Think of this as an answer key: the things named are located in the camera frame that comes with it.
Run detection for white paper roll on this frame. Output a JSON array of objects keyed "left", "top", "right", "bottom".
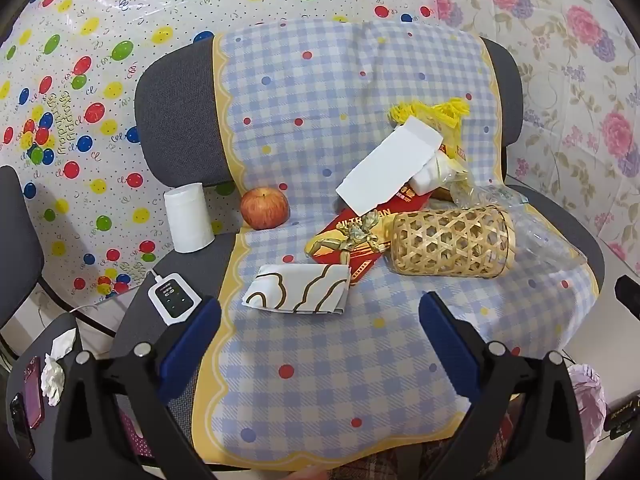
[{"left": 164, "top": 183, "right": 215, "bottom": 254}]

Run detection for floral print backdrop sheet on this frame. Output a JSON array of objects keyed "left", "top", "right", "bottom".
[{"left": 430, "top": 0, "right": 640, "bottom": 271}]

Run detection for grey office chair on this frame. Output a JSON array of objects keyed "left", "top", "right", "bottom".
[{"left": 112, "top": 30, "right": 606, "bottom": 471}]

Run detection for blue checkered cloth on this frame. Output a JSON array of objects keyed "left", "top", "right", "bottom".
[{"left": 192, "top": 19, "right": 601, "bottom": 473}]

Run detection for red card packet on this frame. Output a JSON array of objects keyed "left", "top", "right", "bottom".
[{"left": 305, "top": 185, "right": 436, "bottom": 288}]

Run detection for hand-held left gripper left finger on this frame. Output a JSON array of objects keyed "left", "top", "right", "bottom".
[{"left": 52, "top": 296, "right": 223, "bottom": 480}]

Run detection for purple trash bag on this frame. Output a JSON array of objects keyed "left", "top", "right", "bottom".
[{"left": 565, "top": 362, "right": 608, "bottom": 456}]

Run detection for pink phone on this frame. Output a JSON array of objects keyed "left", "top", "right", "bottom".
[{"left": 20, "top": 355, "right": 46, "bottom": 431}]

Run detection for balloon print backdrop sheet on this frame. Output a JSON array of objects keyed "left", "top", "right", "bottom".
[{"left": 0, "top": 0, "right": 436, "bottom": 311}]

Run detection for white handheld controller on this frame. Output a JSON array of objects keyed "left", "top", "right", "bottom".
[{"left": 146, "top": 272, "right": 203, "bottom": 325}]

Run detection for black object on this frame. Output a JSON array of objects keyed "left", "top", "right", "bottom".
[{"left": 614, "top": 275, "right": 640, "bottom": 318}]

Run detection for white napkin brown lines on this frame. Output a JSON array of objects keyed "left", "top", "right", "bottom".
[{"left": 242, "top": 262, "right": 352, "bottom": 317}]

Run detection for yellow snack packet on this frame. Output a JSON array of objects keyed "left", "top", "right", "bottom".
[{"left": 389, "top": 97, "right": 472, "bottom": 161}]

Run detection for white cable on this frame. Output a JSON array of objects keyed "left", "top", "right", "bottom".
[{"left": 72, "top": 268, "right": 166, "bottom": 316}]

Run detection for red apple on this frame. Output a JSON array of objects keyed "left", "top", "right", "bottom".
[{"left": 240, "top": 186, "right": 291, "bottom": 231}]

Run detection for clear plastic bag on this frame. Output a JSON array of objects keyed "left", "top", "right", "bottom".
[{"left": 445, "top": 170, "right": 588, "bottom": 273}]

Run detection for crumpled white tissue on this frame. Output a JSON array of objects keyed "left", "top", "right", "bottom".
[
  {"left": 41, "top": 355, "right": 66, "bottom": 406},
  {"left": 50, "top": 327, "right": 77, "bottom": 361}
]

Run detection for woven bamboo basket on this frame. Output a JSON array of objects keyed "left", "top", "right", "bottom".
[{"left": 389, "top": 205, "right": 516, "bottom": 278}]

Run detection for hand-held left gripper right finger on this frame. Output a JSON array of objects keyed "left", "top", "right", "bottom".
[{"left": 419, "top": 291, "right": 587, "bottom": 480}]

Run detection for black device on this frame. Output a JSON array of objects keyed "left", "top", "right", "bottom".
[
  {"left": 9, "top": 392, "right": 36, "bottom": 461},
  {"left": 602, "top": 395, "right": 640, "bottom": 443}
]

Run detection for white tissue packet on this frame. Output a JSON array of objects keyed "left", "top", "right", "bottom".
[{"left": 410, "top": 152, "right": 471, "bottom": 196}]

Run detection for dark grey chair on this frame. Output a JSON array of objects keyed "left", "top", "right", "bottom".
[{"left": 0, "top": 165, "right": 46, "bottom": 331}]

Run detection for white drink carton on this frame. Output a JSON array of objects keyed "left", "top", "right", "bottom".
[{"left": 335, "top": 115, "right": 445, "bottom": 215}]

